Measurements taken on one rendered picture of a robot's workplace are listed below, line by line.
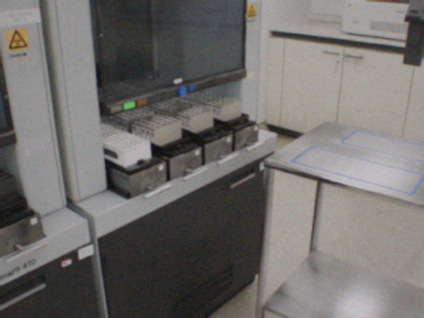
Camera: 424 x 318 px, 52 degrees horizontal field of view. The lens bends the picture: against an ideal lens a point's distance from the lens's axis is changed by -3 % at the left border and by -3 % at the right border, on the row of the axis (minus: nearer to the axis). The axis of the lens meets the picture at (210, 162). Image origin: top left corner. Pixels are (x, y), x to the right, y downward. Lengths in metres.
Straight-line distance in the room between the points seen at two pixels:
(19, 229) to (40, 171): 0.17
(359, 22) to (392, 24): 0.24
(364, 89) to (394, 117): 0.29
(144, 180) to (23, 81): 0.43
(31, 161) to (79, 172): 0.15
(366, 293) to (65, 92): 1.20
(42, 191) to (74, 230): 0.13
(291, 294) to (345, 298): 0.19
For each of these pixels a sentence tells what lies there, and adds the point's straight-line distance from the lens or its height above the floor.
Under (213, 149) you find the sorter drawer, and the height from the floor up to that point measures 0.78.
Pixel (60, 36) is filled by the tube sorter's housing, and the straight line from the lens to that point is 1.14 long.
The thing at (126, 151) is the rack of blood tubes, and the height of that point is 0.86.
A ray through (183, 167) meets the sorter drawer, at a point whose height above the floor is 0.76.
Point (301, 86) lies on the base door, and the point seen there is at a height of 0.46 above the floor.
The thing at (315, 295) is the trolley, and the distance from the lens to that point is 1.65.
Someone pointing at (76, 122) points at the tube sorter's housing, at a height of 0.96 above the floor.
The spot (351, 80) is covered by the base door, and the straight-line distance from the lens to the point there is 3.39.
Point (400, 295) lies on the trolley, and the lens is 1.74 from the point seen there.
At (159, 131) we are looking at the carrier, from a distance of 1.37.
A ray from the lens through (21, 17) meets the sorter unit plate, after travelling 1.09.
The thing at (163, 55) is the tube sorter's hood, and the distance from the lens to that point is 1.33.
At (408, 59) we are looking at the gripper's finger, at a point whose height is 1.20.
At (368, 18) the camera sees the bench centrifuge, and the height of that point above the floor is 1.03.
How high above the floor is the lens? 1.33
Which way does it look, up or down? 24 degrees down
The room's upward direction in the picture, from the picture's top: straight up
